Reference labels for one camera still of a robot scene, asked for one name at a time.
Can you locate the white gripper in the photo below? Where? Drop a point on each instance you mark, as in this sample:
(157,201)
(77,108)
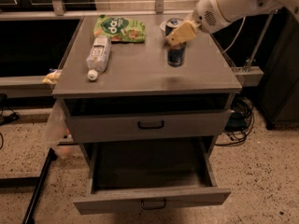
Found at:
(206,15)

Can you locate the blue silver redbull can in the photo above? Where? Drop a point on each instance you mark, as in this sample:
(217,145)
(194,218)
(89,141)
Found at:
(175,54)

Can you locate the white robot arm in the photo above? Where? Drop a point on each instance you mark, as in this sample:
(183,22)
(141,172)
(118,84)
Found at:
(233,10)

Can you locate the grey drawer cabinet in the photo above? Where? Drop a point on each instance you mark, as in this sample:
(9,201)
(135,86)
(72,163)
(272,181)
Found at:
(139,81)

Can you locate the grey top drawer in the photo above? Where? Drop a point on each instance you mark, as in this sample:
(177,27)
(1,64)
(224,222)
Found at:
(91,129)

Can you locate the open grey middle drawer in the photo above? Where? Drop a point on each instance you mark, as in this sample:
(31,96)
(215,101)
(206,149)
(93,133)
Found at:
(124,173)

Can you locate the white ceramic bowl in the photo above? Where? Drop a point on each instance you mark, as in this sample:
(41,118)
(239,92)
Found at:
(162,28)

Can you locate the green snack bag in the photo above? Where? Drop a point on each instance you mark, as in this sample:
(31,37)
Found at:
(120,29)

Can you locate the clear plastic water bottle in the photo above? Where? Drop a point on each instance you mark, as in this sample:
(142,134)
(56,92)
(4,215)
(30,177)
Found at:
(97,60)

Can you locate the dark grey side cabinet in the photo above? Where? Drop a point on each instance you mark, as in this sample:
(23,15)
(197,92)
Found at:
(278,92)

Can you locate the yellow snack packet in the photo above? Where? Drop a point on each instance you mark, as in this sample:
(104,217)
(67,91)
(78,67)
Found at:
(52,77)

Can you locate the clear plastic bag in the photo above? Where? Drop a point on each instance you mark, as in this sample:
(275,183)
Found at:
(56,134)

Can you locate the grey metal rail frame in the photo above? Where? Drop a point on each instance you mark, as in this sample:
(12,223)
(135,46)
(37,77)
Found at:
(20,87)

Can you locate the black top drawer handle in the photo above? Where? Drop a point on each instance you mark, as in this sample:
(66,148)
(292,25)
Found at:
(150,125)

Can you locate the black drawer handle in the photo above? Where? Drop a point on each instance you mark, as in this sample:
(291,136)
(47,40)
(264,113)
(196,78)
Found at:
(150,125)
(149,205)

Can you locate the black middle drawer handle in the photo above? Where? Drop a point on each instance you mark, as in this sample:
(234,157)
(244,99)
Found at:
(149,205)

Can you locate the black metal floor frame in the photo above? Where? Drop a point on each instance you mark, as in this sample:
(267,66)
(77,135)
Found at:
(31,181)

